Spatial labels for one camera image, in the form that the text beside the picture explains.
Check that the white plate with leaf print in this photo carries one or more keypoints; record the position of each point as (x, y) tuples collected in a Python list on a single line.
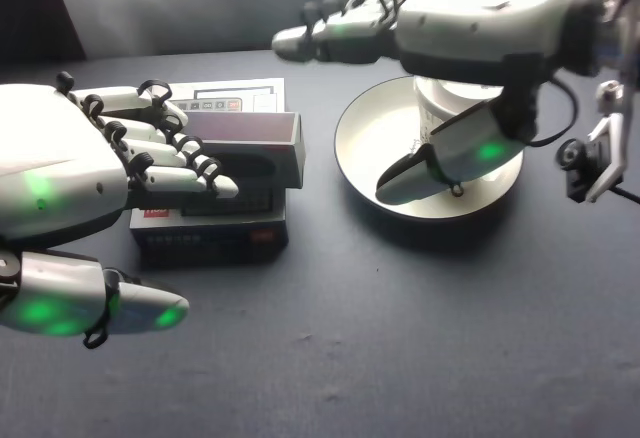
[(370, 148)]

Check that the grey table cloth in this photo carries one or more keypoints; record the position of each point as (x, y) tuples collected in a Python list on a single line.
[(350, 333)]

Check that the white lidded paper cup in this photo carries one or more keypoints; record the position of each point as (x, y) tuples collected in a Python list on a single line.
[(445, 103)]

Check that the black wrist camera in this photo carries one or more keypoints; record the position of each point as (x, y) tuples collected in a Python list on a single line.
[(580, 168)]

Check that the dark brown small box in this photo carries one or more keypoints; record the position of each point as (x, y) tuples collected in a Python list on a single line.
[(250, 130)]

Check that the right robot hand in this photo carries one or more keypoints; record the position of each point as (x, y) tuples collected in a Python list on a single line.
[(475, 18)]

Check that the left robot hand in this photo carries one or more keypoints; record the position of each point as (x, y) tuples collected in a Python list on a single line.
[(55, 173)]

